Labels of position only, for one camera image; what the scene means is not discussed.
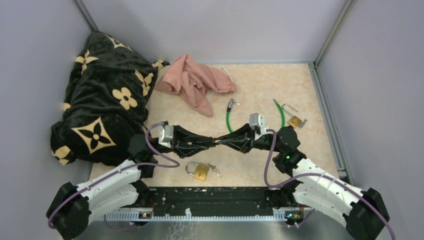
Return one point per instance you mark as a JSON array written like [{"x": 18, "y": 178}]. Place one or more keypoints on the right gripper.
[{"x": 245, "y": 129}]

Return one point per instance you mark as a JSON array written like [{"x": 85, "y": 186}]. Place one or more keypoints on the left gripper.
[{"x": 180, "y": 145}]

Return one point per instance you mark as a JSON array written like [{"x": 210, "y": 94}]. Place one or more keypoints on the brass padlock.
[
  {"x": 294, "y": 121},
  {"x": 200, "y": 170}
]

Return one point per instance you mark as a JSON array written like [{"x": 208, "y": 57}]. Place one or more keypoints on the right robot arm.
[{"x": 362, "y": 212}]

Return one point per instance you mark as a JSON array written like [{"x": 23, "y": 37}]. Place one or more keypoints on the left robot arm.
[{"x": 75, "y": 207}]

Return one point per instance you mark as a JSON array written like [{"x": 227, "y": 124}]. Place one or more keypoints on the pink cloth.
[{"x": 191, "y": 81}]

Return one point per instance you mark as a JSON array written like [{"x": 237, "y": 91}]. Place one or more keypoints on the black floral blanket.
[{"x": 105, "y": 102}]

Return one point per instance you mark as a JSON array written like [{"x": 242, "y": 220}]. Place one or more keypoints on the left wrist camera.
[{"x": 166, "y": 136}]

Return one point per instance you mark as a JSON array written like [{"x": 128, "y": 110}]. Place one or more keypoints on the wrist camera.
[
  {"x": 257, "y": 123},
  {"x": 166, "y": 136}
]

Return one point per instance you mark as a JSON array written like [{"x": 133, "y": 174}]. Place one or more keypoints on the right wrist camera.
[{"x": 257, "y": 123}]

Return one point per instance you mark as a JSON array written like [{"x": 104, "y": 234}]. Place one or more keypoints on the green cable lock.
[{"x": 232, "y": 102}]

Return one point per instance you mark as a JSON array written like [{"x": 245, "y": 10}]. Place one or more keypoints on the brass padlock on cable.
[{"x": 294, "y": 121}]

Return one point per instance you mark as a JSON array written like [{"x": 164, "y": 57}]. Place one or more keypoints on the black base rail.
[{"x": 215, "y": 201}]

